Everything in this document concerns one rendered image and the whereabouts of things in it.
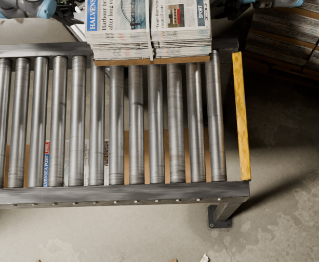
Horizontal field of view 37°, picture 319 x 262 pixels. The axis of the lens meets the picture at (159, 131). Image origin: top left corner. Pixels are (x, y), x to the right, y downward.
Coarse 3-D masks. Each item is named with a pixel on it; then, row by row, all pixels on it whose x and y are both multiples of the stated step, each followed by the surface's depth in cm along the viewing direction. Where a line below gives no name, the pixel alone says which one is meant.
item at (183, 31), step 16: (160, 0) 138; (176, 0) 138; (192, 0) 137; (208, 0) 137; (160, 16) 137; (176, 16) 136; (192, 16) 136; (208, 16) 136; (160, 32) 136; (176, 32) 136; (192, 32) 136; (208, 32) 136; (160, 48) 147; (176, 48) 147; (192, 48) 147; (208, 48) 147
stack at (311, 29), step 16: (304, 0) 172; (256, 16) 192; (272, 16) 188; (288, 16) 185; (304, 16) 182; (272, 32) 200; (288, 32) 196; (304, 32) 192; (256, 48) 219; (272, 48) 214; (288, 48) 209; (304, 48) 205; (256, 64) 233; (272, 64) 229; (304, 64) 222; (288, 80) 238; (304, 80) 236
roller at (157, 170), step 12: (156, 72) 157; (156, 84) 156; (156, 96) 154; (156, 108) 153; (156, 120) 152; (156, 132) 151; (156, 144) 150; (156, 156) 149; (156, 168) 148; (156, 180) 146
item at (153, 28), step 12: (144, 0) 139; (156, 0) 138; (144, 12) 137; (156, 12) 137; (144, 24) 136; (156, 24) 136; (144, 36) 139; (156, 36) 139; (144, 48) 146; (156, 48) 147
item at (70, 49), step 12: (216, 36) 159; (228, 36) 159; (0, 48) 162; (12, 48) 162; (24, 48) 161; (36, 48) 161; (48, 48) 161; (60, 48) 161; (72, 48) 161; (84, 48) 160; (216, 48) 158; (228, 48) 158; (12, 60) 163; (228, 60) 167
